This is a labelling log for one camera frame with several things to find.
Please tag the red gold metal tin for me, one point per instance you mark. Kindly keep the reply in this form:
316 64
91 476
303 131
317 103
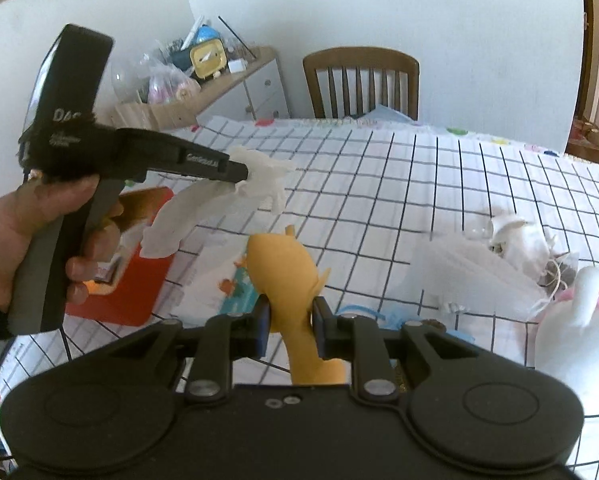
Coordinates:
127 286

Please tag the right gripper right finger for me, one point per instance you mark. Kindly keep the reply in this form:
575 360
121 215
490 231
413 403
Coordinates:
360 342

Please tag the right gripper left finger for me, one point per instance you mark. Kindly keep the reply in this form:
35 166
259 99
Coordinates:
221 341

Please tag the blue child face mask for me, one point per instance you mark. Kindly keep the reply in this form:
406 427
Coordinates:
394 318

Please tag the blue seat cushion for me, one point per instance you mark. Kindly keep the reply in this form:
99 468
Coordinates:
383 113

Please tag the white bunny plush toy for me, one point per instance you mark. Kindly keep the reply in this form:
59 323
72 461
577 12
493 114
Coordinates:
567 340

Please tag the yellow alarm clock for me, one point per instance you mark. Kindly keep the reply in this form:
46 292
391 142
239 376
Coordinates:
208 59

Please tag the clear glass bowl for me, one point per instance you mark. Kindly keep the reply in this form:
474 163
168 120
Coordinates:
131 78

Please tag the clear white plastic bag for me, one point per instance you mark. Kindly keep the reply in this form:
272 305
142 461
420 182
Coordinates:
464 276

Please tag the checkered tablecloth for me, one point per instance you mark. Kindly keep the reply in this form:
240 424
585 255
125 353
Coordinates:
361 197

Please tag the yellow plush toy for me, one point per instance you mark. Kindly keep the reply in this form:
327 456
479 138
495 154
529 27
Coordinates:
281 268

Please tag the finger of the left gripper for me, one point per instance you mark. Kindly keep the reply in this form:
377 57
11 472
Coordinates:
144 151

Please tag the plastic bag of candies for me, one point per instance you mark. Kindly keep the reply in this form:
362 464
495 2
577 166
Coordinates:
167 84

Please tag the wooden chair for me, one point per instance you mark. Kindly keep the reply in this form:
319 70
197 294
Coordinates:
354 81

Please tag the cardboard box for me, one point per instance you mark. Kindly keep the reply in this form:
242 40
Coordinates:
158 117

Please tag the wooden side cabinet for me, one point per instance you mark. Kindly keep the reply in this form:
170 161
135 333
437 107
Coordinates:
256 94

